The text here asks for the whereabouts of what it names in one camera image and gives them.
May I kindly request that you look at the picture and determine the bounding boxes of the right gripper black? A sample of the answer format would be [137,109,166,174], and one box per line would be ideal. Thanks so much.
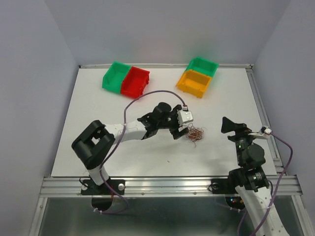
[221,116,259,165]

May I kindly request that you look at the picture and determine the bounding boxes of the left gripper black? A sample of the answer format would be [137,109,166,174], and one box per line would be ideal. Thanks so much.
[157,105,188,139]

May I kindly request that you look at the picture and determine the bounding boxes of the wire bundle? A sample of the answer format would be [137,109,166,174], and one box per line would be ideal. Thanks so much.
[183,124,208,149]

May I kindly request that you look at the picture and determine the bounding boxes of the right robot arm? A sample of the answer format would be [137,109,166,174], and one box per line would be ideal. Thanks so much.
[221,117,288,236]

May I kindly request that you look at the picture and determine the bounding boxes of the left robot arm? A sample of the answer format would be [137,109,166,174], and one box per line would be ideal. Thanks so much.
[71,102,193,194]

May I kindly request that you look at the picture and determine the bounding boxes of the yellow plastic bin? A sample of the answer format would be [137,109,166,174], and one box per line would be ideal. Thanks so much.
[176,69,212,98]

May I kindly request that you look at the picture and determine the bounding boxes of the red plastic bin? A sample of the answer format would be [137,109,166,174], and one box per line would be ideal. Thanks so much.
[121,66,150,98]

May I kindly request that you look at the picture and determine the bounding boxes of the right green plastic bin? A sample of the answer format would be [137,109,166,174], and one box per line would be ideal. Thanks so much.
[185,57,219,77]

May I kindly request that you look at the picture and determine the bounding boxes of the green plastic bin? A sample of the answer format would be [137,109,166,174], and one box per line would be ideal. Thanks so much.
[102,61,131,94]
[185,57,219,77]

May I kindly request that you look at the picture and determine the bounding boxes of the left green plastic bin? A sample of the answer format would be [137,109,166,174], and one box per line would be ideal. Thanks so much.
[102,61,131,94]

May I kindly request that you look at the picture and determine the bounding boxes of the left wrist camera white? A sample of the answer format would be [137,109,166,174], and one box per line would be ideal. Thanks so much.
[177,110,193,126]

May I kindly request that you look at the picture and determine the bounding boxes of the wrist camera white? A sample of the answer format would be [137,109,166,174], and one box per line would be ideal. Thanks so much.
[177,110,193,126]
[249,125,272,140]

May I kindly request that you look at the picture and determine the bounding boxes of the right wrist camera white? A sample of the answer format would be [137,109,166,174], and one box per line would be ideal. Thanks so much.
[249,125,272,140]

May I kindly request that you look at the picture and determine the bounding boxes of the aluminium right rail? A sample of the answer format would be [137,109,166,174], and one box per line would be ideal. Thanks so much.
[246,64,284,175]

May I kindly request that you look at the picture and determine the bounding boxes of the aluminium rail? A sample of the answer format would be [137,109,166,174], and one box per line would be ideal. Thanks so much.
[246,64,284,175]
[39,175,304,197]

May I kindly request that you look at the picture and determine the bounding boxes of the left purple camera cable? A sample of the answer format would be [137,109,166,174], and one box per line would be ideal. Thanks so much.
[93,90,189,215]

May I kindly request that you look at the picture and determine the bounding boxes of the purple camera cable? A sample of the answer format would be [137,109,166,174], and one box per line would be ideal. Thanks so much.
[230,132,294,236]
[93,90,189,215]

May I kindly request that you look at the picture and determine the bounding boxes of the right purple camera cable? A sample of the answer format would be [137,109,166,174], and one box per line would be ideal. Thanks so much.
[230,132,294,236]

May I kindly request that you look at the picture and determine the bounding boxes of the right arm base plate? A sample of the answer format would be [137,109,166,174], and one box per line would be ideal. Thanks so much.
[208,178,237,194]

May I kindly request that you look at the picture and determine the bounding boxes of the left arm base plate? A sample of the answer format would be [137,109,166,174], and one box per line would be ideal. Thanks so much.
[79,178,126,196]

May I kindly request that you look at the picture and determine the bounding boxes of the aluminium front rail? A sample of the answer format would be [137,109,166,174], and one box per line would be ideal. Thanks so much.
[39,175,304,197]

